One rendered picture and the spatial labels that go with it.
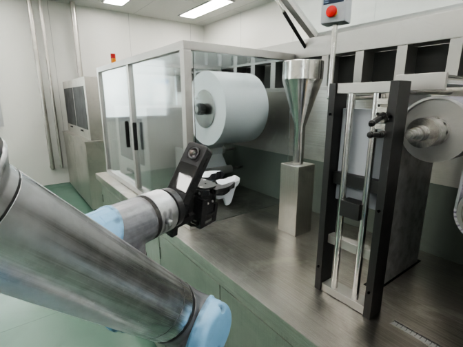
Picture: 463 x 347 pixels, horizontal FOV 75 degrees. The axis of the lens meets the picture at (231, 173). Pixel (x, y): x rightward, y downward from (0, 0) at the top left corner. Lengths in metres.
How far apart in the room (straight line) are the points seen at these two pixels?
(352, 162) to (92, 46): 5.26
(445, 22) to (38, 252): 1.14
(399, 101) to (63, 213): 0.61
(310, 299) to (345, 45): 0.93
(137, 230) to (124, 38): 5.53
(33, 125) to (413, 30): 5.12
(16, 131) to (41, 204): 5.31
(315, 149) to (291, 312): 0.78
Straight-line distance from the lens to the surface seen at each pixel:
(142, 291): 0.32
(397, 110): 0.69
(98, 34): 5.79
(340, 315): 0.85
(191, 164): 0.55
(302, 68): 1.07
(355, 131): 0.77
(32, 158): 5.60
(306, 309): 0.84
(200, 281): 1.18
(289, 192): 1.15
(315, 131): 1.38
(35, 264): 0.24
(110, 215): 0.45
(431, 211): 1.20
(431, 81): 0.78
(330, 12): 0.97
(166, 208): 0.50
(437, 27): 1.19
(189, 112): 1.13
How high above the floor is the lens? 1.40
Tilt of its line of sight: 14 degrees down
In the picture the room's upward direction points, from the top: straight up
